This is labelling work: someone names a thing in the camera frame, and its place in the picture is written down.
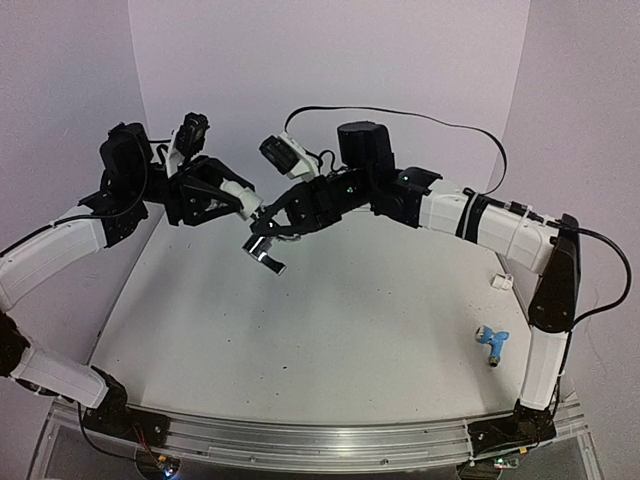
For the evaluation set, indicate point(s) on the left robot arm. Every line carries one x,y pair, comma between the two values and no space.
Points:
134,176

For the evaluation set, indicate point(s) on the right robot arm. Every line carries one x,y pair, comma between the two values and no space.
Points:
422,199

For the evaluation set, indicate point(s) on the white pipe elbow fitting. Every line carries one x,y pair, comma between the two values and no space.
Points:
233,198

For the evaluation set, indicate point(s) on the circuit board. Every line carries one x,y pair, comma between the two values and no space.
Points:
510,460
152,465

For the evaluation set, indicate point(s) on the right circuit board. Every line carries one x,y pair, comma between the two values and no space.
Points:
510,460

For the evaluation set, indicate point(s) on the blue water faucet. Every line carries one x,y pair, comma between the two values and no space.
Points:
484,335

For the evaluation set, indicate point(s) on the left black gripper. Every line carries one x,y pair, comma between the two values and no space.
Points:
196,184

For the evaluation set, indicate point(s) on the left circuit board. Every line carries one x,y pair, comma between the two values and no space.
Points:
152,465

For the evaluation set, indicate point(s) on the small white pipe fitting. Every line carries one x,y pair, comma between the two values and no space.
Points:
502,281

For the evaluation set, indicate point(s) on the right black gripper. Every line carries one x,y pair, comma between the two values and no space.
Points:
311,210

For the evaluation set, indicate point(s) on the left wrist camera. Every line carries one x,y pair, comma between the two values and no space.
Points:
186,142

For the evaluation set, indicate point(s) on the chrome water faucet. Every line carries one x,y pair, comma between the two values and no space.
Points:
258,247

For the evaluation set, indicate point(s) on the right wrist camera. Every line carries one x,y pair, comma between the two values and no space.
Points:
290,158

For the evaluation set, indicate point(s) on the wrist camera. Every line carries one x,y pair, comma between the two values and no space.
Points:
186,142
290,158

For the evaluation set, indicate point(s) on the aluminium front rail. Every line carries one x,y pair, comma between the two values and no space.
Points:
70,437

